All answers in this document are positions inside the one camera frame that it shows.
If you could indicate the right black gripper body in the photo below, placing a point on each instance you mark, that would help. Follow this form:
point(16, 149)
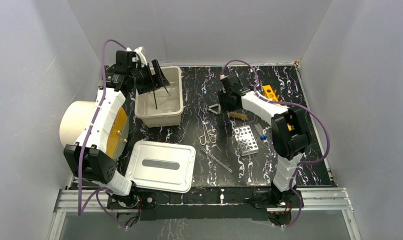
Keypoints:
point(225, 102)

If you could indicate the white cylindrical centrifuge drum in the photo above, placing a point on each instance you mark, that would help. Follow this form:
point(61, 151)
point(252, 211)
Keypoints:
point(75, 119)

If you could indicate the white clay triangle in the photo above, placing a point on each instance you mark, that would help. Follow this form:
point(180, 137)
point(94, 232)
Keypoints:
point(215, 109)

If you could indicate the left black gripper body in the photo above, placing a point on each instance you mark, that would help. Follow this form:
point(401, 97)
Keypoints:
point(150, 78)

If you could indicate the beige plastic bin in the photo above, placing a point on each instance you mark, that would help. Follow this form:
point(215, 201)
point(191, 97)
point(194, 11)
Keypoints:
point(164, 107)

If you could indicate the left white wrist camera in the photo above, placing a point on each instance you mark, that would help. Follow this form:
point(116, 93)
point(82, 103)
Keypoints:
point(140, 55)

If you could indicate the black wire tripod stand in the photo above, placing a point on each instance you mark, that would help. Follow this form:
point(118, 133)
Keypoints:
point(161, 96)

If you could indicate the metal perforated tube rack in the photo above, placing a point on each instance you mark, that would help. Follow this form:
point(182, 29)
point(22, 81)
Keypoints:
point(246, 142)

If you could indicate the yellow test tube rack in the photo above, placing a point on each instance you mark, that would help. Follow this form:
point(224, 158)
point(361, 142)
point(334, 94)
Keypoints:
point(271, 95)

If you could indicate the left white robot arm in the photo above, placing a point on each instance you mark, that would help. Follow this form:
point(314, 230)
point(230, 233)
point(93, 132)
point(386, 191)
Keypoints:
point(91, 132)

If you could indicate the blue capped vial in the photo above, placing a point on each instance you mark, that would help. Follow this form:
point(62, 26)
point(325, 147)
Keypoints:
point(260, 131)

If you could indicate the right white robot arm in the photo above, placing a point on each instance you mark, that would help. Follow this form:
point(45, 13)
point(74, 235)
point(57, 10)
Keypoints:
point(289, 129)

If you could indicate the metal crucible tongs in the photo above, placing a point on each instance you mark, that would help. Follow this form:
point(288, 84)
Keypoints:
point(207, 135)

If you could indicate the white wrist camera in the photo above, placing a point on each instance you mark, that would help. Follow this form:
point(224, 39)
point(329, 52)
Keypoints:
point(223, 77)
point(140, 55)

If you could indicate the white bin lid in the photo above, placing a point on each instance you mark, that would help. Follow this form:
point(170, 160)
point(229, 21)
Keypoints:
point(162, 166)

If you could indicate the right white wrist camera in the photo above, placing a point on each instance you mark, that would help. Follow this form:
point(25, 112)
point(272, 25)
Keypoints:
point(223, 77)

